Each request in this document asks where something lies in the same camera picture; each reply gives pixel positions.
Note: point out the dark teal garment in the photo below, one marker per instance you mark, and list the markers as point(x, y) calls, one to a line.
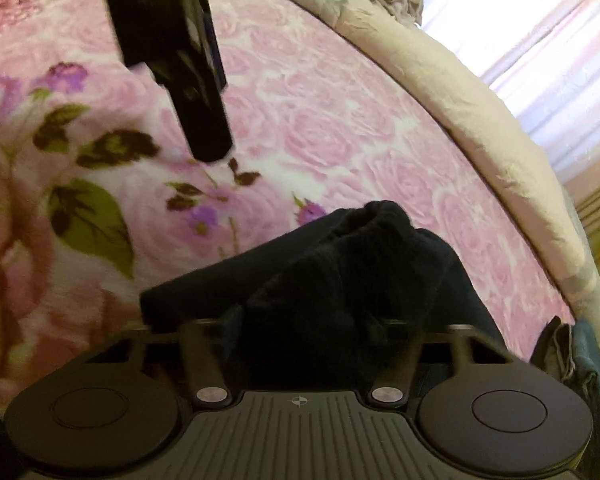
point(592, 385)

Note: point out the dark grey garment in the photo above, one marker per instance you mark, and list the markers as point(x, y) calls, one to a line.
point(552, 355)

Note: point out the cream pillow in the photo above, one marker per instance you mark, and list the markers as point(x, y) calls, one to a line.
point(480, 110)

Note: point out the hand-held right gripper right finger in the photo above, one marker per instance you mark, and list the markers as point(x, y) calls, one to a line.
point(402, 365)

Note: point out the pink floral blanket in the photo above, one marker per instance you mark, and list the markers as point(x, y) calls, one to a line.
point(330, 125)

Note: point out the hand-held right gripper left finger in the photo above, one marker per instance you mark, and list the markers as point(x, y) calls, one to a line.
point(200, 360)

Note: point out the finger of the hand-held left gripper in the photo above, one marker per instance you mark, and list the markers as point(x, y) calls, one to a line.
point(200, 115)

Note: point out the black sweater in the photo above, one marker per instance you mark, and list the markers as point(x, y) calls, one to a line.
point(330, 270)

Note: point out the white pink curtain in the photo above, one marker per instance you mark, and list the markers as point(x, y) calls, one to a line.
point(530, 35)

